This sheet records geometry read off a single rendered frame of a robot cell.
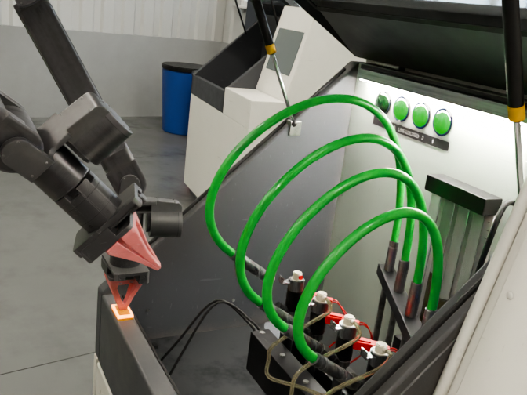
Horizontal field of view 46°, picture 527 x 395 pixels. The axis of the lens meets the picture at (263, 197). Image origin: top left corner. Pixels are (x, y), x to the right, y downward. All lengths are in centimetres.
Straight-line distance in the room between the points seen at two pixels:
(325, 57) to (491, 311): 330
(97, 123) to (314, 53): 326
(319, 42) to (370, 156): 264
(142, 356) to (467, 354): 56
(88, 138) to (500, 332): 52
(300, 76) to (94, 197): 323
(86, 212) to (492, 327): 49
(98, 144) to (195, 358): 70
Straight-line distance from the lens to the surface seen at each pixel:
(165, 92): 725
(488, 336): 79
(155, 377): 107
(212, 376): 130
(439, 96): 116
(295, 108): 97
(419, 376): 81
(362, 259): 140
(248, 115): 387
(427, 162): 123
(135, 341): 116
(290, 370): 107
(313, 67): 396
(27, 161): 72
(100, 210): 77
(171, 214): 115
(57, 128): 75
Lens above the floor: 155
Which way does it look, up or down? 17 degrees down
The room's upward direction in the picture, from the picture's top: 7 degrees clockwise
